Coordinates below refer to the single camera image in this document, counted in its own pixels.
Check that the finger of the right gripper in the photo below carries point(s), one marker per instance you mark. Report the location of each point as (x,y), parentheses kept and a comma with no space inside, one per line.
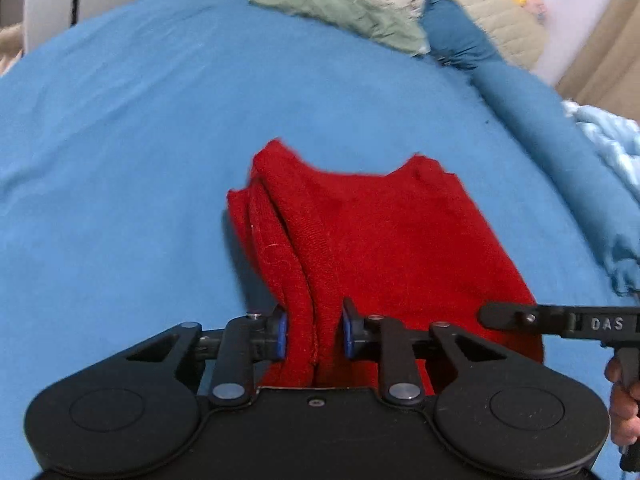
(534,318)

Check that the right hand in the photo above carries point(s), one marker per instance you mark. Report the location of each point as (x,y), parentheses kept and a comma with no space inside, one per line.
(624,406)

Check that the red knit sweater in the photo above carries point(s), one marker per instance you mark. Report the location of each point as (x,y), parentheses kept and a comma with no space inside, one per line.
(410,245)

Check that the blue duvet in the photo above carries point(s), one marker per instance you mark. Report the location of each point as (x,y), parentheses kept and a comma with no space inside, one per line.
(606,212)

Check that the blue pillow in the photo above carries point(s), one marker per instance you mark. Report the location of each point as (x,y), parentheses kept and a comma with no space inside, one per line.
(453,36)

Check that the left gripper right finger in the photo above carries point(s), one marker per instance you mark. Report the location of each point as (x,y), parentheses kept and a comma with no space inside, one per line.
(394,349)

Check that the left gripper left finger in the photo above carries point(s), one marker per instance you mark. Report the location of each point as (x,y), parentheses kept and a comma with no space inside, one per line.
(230,355)

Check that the green folded cloth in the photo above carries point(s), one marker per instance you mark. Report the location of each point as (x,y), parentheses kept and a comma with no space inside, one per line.
(389,27)

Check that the blue bed sheet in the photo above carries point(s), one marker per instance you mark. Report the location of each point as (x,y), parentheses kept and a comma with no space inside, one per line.
(121,138)

